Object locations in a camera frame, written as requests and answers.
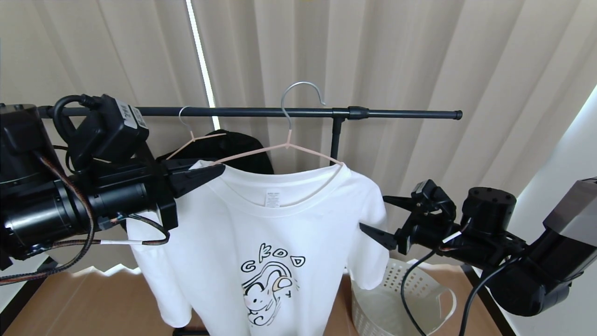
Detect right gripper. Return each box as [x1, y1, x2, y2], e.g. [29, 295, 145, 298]
[359, 196, 525, 267]

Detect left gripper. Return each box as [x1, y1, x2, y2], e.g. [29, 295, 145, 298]
[5, 159, 180, 256]

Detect pink clothes hanger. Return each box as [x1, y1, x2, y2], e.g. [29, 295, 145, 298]
[215, 82, 345, 166]
[166, 106, 228, 161]

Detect white garment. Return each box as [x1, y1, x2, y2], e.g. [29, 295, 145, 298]
[127, 160, 390, 336]

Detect black shorts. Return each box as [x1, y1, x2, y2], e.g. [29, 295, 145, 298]
[159, 130, 275, 175]

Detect white laundry basket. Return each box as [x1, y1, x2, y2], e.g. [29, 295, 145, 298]
[351, 258, 458, 336]

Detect black clothes rack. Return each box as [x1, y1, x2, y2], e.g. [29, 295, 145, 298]
[37, 106, 463, 336]

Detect beige curtain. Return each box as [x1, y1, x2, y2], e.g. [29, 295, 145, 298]
[0, 0, 597, 280]

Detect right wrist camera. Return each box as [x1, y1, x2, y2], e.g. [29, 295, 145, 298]
[411, 180, 458, 222]

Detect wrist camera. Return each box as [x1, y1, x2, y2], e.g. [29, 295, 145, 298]
[411, 180, 458, 222]
[68, 95, 150, 164]

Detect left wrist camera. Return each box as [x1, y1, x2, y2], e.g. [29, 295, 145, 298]
[68, 95, 150, 164]

